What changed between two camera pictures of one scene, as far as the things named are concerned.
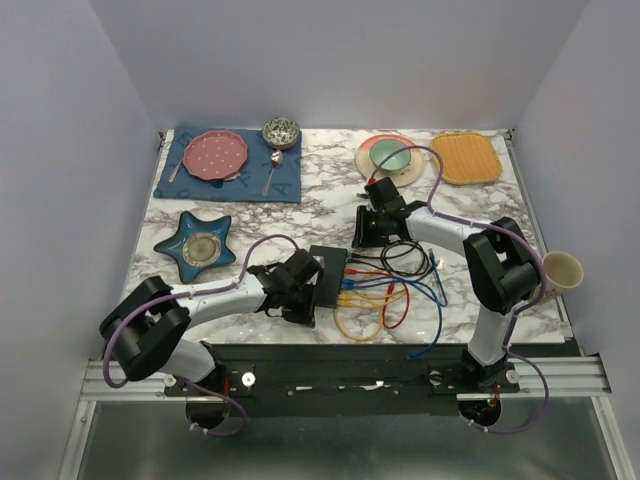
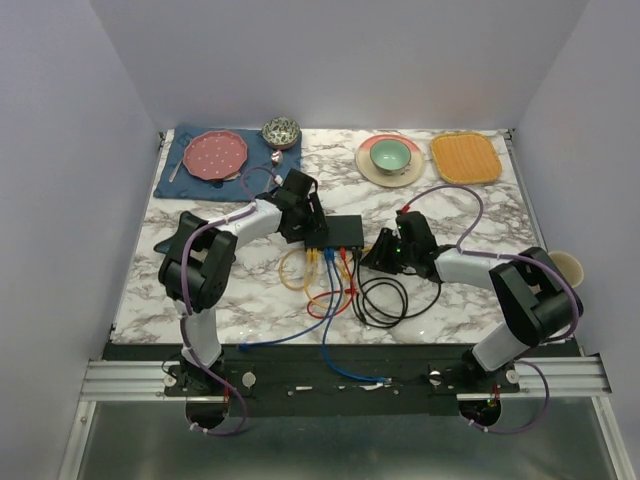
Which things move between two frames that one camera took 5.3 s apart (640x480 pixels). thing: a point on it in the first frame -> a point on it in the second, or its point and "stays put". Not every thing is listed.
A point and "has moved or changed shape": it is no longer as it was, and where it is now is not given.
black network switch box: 328,289 has moved or changed shape
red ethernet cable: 390,291 -> 352,290
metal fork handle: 171,178 stays put
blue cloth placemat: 284,185 stays put
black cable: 399,257 has moved or changed shape
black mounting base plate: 342,379 stays put
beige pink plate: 405,177 stays put
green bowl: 399,160 stays put
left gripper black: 308,315 -> 315,224
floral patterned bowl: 280,132 stays put
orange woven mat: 467,157 stays put
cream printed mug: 561,272 stays put
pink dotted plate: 215,155 stays put
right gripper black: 361,237 -> 377,259
